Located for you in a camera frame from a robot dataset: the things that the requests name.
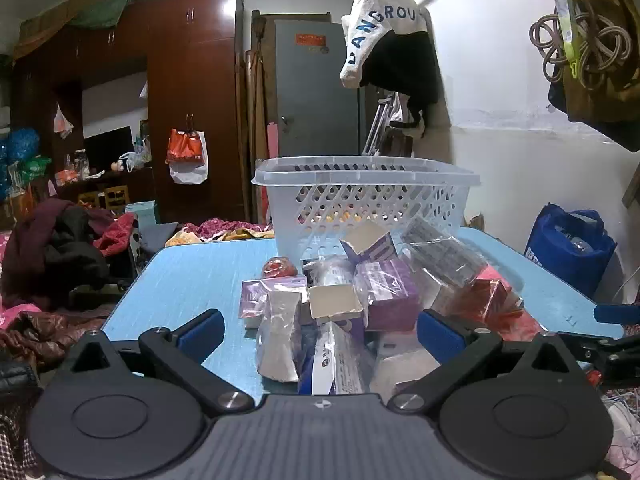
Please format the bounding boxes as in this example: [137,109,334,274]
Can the white wrapped box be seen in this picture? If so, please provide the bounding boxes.
[370,330,441,397]

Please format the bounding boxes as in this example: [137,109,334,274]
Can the pile of dark clothes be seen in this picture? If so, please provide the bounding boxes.
[0,198,118,311]

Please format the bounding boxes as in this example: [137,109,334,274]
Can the red round packet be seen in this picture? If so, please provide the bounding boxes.
[261,256,298,279]

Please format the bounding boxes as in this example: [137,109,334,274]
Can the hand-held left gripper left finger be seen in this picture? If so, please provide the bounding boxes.
[65,308,256,417]

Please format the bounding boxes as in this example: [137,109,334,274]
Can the blue plastic bag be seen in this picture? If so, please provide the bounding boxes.
[0,127,41,166]

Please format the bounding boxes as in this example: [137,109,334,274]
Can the light teal box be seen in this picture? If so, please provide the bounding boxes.
[125,201,157,228]

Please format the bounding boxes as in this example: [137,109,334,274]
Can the silver foil packet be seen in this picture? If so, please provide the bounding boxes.
[256,290,303,383]

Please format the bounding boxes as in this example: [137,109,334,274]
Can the clear packet of blister packs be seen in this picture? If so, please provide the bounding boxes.
[400,217,488,288]

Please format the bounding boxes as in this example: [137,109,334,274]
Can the red plastic-wrapped box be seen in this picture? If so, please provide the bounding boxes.
[432,265,525,323]

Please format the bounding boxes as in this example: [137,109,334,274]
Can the red garment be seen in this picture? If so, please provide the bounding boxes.
[92,212,137,258]

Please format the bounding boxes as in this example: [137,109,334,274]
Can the green cloth bundle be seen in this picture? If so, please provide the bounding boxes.
[12,0,201,61]

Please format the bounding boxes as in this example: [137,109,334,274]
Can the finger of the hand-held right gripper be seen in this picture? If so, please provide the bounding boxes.
[593,304,640,325]
[565,332,640,387]

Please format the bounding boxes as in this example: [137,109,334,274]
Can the open purple carton box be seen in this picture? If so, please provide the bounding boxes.
[340,220,398,266]

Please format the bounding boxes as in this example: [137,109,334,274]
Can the purple plastic-wrapped medicine box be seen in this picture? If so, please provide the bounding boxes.
[354,258,422,332]

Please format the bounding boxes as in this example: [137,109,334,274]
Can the grey metal door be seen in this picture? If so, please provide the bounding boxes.
[274,20,366,158]

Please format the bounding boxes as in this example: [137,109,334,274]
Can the black television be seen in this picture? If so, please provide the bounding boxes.
[82,126,136,173]

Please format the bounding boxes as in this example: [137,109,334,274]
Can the floral blanket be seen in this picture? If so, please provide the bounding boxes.
[165,217,276,247]

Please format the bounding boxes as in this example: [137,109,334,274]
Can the metal tripod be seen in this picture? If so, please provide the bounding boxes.
[360,91,401,157]

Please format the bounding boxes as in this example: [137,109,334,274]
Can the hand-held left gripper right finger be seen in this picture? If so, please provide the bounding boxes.
[387,308,583,413]

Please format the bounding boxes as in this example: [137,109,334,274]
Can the orange and white plastic bag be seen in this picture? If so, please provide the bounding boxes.
[166,127,209,185]

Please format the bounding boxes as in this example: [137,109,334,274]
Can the clear wrapped tube packet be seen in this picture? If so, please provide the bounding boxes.
[301,256,361,288]

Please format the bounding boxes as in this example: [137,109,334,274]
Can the hanging dark bag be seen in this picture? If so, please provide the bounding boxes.
[547,0,640,153]

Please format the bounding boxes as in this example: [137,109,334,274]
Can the hanging coiled cords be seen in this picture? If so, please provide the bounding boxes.
[529,0,632,92]

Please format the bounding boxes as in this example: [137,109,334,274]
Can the white and blue tube box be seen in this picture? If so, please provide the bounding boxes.
[298,320,376,396]

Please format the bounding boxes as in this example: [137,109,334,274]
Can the brown quilted jacket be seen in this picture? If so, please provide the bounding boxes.
[0,307,113,373]

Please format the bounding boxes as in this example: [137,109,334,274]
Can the open white carton box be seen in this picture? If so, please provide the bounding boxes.
[307,282,364,322]

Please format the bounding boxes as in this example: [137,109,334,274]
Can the brown wooden wardrobe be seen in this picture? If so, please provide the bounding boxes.
[10,0,248,223]

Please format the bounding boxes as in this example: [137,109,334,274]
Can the white and black hanging jacket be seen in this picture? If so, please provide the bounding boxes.
[340,0,442,138]

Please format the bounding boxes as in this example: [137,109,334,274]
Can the blue shopping bag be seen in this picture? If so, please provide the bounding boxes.
[524,203,618,298]

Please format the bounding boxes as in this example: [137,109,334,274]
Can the small white hanging plastic bag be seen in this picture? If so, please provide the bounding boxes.
[53,102,74,140]

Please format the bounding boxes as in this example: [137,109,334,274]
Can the white plastic lattice basket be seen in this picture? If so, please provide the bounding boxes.
[251,156,481,266]

